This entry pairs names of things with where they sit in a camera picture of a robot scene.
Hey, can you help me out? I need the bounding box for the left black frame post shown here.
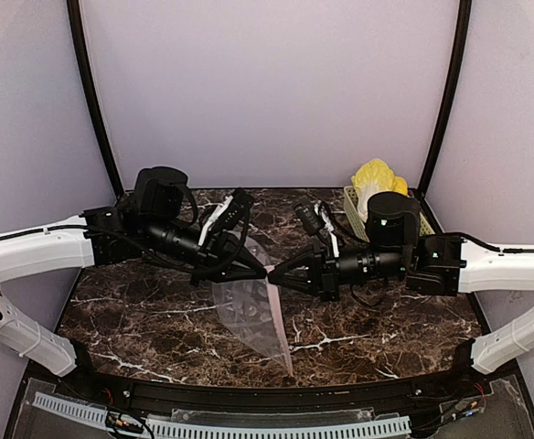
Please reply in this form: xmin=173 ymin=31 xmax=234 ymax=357
xmin=66 ymin=0 xmax=124 ymax=199

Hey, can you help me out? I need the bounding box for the right black frame post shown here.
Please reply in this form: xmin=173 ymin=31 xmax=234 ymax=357
xmin=417 ymin=0 xmax=473 ymax=199

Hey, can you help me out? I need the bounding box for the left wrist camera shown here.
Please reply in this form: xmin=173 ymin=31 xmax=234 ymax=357
xmin=198 ymin=188 xmax=255 ymax=246

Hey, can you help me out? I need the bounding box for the black frame post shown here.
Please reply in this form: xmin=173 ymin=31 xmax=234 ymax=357
xmin=417 ymin=0 xmax=473 ymax=199
xmin=66 ymin=0 xmax=124 ymax=199

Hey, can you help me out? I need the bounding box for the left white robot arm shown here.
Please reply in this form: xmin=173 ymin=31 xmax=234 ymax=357
xmin=0 ymin=166 xmax=266 ymax=378

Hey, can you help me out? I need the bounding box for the white slotted cable duct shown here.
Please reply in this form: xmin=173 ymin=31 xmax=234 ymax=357
xmin=32 ymin=391 xmax=412 ymax=438

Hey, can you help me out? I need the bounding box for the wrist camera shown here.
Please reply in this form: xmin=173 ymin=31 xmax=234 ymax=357
xmin=293 ymin=197 xmax=340 ymax=257
xmin=198 ymin=188 xmax=255 ymax=246

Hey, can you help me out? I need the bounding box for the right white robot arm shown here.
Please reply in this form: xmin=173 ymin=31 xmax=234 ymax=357
xmin=268 ymin=192 xmax=534 ymax=375

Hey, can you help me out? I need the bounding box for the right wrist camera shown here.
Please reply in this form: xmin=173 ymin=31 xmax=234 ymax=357
xmin=293 ymin=197 xmax=340 ymax=257

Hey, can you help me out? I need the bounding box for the green perforated plastic basket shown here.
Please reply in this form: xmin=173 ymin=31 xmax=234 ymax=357
xmin=343 ymin=186 xmax=435 ymax=241

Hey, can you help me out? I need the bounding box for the clear zip top bag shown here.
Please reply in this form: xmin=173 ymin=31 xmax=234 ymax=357
xmin=211 ymin=232 xmax=294 ymax=372

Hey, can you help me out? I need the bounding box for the black front table rail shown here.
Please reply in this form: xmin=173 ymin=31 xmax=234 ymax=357
xmin=57 ymin=348 xmax=491 ymax=414

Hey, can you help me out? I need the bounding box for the yellow toy lemon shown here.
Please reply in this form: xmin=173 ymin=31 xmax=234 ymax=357
xmin=391 ymin=176 xmax=409 ymax=197

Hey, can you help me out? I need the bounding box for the toy napa cabbage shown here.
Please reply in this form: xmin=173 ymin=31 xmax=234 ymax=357
xmin=351 ymin=158 xmax=395 ymax=221

